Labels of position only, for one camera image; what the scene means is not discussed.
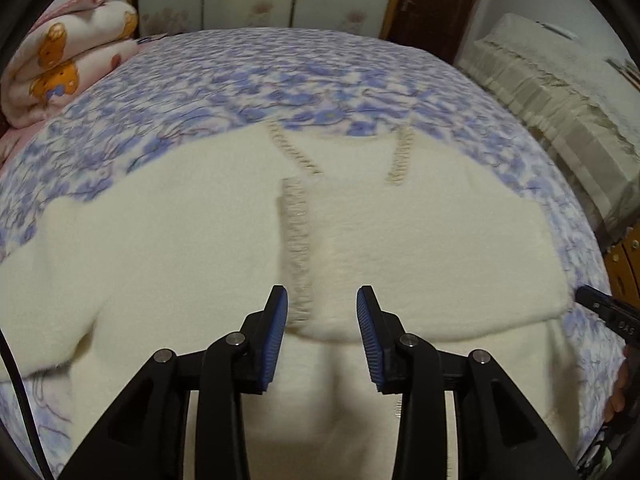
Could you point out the dark brown wooden door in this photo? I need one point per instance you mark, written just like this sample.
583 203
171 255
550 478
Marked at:
435 5

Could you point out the purple floral cat-print blanket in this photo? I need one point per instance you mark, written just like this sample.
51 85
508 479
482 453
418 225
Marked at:
300 75

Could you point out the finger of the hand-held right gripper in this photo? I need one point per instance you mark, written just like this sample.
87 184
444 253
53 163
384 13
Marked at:
592 301

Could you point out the folded pink bear-print blanket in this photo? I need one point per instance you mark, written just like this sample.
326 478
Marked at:
65 60

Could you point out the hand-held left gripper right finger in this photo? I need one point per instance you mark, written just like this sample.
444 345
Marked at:
369 340

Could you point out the pink bedsheet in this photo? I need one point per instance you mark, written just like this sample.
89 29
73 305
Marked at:
15 141

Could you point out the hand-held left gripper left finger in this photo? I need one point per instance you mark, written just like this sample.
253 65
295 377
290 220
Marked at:
274 340

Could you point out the white fuzzy knit sweater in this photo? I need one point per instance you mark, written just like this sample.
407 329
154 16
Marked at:
200 240

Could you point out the person's right hand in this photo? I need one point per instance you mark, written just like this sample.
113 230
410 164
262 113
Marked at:
619 390

